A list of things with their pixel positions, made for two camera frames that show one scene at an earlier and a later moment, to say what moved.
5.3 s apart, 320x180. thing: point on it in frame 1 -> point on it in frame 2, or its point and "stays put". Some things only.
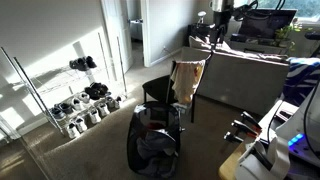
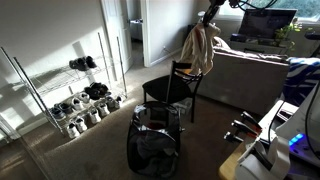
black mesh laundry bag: x=154 y=138 stays put
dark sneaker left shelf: x=59 y=111 stays put
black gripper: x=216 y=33 -> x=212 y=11
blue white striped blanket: x=302 y=76 stays put
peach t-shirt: x=185 y=78 -> x=197 y=47
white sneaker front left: x=73 y=132 stays put
